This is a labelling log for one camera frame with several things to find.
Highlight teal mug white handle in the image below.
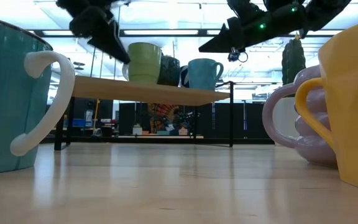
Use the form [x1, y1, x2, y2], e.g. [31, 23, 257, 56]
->
[0, 14, 76, 175]

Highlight yellow faceted mug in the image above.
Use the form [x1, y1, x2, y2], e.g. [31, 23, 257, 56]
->
[294, 16, 358, 193]

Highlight lilac ringed mug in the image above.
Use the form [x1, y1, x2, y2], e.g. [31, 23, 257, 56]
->
[262, 64, 338, 166]

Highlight white hexagonal planter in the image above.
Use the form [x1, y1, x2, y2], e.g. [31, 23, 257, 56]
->
[272, 96, 300, 139]

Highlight light blue faceted mug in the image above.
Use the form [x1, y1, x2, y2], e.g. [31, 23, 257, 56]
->
[187, 58, 224, 91]

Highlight wooden shelf black legs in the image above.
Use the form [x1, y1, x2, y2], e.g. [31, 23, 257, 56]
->
[53, 74, 234, 152]

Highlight dark glazed mug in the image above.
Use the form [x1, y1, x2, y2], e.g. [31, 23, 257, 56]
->
[157, 55, 181, 87]

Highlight orange patterned tapestry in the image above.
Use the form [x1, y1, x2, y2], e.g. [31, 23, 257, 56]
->
[147, 103, 180, 134]

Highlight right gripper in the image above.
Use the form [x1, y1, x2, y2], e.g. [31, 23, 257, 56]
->
[198, 2, 307, 53]

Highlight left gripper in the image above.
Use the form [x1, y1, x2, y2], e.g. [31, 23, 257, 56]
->
[70, 7, 132, 65]

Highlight green ribbed mug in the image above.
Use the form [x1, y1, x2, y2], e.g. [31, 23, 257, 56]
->
[122, 42, 163, 84]

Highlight black partition panels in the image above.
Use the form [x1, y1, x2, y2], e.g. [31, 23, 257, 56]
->
[118, 102, 275, 139]

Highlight black camera with cable loop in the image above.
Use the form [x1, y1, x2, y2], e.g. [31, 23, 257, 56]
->
[227, 47, 249, 63]

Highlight yellow pole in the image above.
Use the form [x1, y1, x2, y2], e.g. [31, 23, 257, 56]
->
[92, 98, 101, 130]

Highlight black metal rig frame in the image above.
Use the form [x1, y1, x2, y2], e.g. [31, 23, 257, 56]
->
[26, 29, 344, 146]

